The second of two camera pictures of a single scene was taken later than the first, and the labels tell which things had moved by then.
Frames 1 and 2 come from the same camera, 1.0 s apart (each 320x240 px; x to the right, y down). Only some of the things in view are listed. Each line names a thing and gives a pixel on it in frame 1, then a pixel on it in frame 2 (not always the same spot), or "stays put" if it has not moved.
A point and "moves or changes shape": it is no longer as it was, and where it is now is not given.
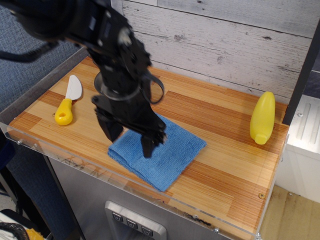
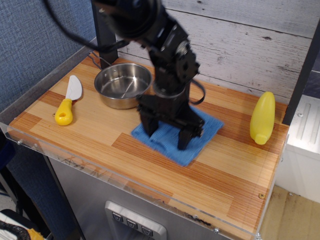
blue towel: [169, 160] moves or changes shape
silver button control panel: [123, 223] stays put
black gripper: [124, 100] -> [171, 104]
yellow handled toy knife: [63, 116] stays put
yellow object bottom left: [34, 235] stays put
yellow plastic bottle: [263, 119] stays put
